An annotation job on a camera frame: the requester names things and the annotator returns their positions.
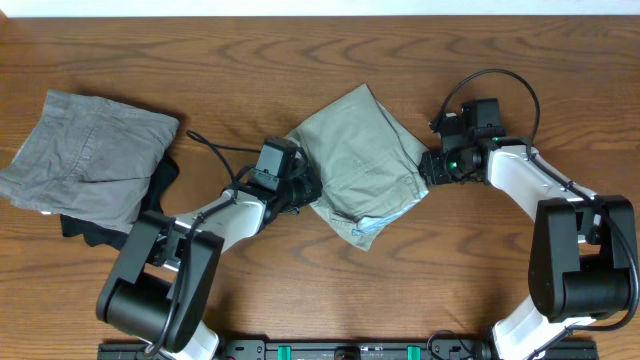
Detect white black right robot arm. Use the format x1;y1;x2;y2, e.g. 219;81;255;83
419;137;639;359

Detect folded grey shorts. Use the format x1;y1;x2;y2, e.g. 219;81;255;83
1;90;179;232

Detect khaki green shorts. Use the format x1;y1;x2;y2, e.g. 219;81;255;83
287;83;429;251

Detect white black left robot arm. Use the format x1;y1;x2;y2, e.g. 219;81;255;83
96;147;322;359

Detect folded black garment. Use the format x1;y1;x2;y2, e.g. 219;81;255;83
59;152;180;250

